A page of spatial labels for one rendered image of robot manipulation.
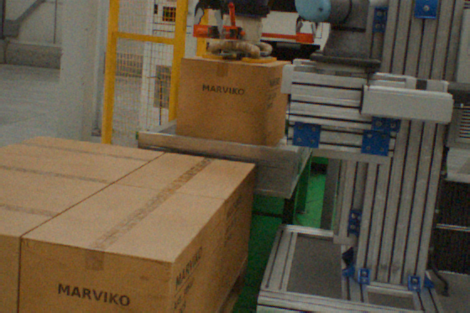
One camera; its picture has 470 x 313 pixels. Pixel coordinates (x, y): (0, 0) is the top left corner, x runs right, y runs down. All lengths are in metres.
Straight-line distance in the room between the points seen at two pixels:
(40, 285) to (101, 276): 0.17
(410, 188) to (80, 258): 1.24
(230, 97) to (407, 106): 1.01
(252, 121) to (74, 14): 1.39
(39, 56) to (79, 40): 8.93
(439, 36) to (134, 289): 1.34
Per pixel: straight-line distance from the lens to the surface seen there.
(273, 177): 2.72
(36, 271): 1.69
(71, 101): 3.73
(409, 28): 2.28
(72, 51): 3.70
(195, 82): 2.80
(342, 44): 2.08
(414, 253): 2.42
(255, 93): 2.74
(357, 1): 2.09
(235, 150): 2.72
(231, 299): 2.63
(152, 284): 1.57
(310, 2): 1.99
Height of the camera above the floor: 1.11
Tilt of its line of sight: 9 degrees down
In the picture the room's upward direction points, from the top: 5 degrees clockwise
